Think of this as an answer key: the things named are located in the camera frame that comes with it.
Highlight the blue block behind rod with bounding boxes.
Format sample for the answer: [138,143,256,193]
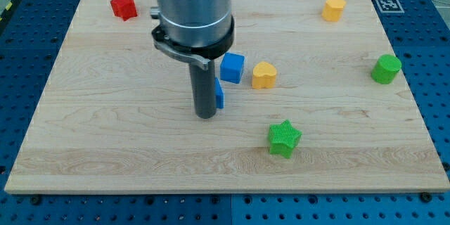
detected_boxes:
[215,77,224,109]

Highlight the green star block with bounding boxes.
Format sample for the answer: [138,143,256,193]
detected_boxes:
[268,120,302,159]

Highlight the yellow heart block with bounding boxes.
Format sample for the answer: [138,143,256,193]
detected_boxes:
[252,61,278,89]

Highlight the green cylinder block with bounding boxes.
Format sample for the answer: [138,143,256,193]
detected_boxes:
[371,54,402,84]

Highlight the blue cube block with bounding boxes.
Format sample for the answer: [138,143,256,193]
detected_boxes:
[220,53,245,84]

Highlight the yellow hexagon block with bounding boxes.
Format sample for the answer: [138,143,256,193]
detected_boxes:
[321,0,347,22]

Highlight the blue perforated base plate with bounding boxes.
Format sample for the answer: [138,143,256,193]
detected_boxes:
[1,0,449,224]

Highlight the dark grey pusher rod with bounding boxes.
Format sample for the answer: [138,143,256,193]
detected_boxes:
[189,60,217,119]

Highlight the light wooden board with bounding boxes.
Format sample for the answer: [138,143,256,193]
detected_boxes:
[5,0,449,195]

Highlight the red star block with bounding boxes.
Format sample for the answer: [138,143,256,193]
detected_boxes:
[110,0,138,21]

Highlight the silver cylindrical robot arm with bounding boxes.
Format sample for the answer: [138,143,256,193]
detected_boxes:
[150,0,234,70]

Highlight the white fiducial marker tag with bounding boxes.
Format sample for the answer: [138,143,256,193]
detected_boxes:
[375,0,404,13]

